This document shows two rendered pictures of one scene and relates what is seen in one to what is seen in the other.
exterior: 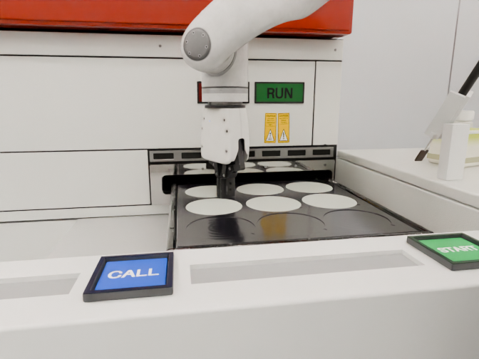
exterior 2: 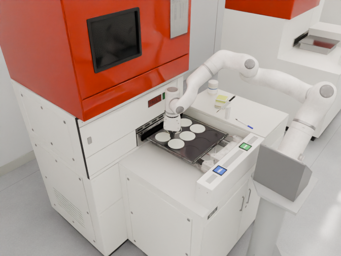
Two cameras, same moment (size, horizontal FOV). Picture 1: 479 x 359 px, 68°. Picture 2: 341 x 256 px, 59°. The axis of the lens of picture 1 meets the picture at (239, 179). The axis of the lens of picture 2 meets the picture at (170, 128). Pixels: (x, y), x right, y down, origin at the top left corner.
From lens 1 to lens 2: 145 cm
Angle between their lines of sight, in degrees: 42
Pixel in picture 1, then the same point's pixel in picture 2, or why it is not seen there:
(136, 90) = (132, 112)
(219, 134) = (174, 124)
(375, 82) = not seen: hidden behind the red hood
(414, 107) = not seen: hidden behind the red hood
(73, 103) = (114, 126)
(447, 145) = (227, 112)
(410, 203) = (218, 124)
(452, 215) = (230, 128)
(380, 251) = (237, 151)
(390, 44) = not seen: outside the picture
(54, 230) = (111, 169)
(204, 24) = (182, 105)
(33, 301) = (216, 179)
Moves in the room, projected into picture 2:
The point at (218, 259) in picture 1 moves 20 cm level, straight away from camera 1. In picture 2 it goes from (223, 162) to (195, 146)
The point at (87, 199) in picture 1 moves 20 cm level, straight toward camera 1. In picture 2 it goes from (120, 154) to (148, 164)
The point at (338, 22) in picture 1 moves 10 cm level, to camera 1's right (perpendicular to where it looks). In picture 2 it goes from (186, 68) to (197, 64)
